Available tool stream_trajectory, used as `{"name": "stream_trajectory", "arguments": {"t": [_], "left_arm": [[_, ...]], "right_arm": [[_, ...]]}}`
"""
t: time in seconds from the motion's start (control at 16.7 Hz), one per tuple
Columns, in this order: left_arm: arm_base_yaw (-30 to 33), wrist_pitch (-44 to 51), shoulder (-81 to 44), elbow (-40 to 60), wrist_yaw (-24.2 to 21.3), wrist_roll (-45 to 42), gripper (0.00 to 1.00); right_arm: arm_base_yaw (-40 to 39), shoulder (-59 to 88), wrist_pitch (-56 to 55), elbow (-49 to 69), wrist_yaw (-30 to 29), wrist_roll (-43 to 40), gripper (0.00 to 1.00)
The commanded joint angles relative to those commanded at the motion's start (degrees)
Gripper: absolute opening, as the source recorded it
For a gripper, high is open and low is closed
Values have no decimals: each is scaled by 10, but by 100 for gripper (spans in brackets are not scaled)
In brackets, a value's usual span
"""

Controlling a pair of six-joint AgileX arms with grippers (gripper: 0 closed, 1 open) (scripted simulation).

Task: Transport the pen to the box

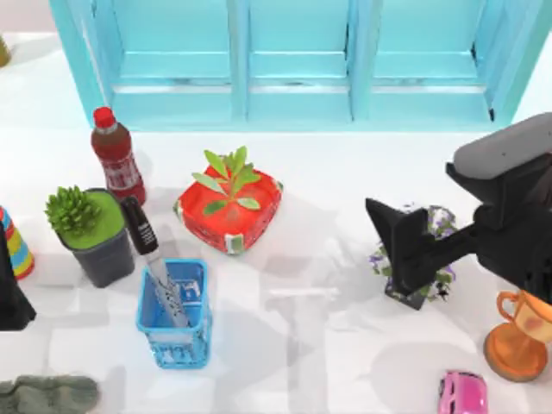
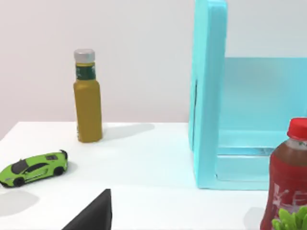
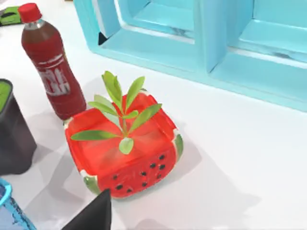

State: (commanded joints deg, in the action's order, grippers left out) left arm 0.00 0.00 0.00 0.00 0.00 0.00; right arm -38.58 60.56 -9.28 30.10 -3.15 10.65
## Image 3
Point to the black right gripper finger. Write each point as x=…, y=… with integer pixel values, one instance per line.
x=96, y=213

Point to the red watermelon plant pot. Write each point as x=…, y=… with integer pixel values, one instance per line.
x=124, y=143

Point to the blue patterned container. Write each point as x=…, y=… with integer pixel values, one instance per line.
x=10, y=210

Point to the black pot with green top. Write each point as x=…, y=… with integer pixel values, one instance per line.
x=12, y=129

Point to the red cola bottle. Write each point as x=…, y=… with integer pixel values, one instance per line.
x=51, y=72

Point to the light blue rack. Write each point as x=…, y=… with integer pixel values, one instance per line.
x=204, y=38

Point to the green and black object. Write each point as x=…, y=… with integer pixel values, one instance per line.
x=9, y=15

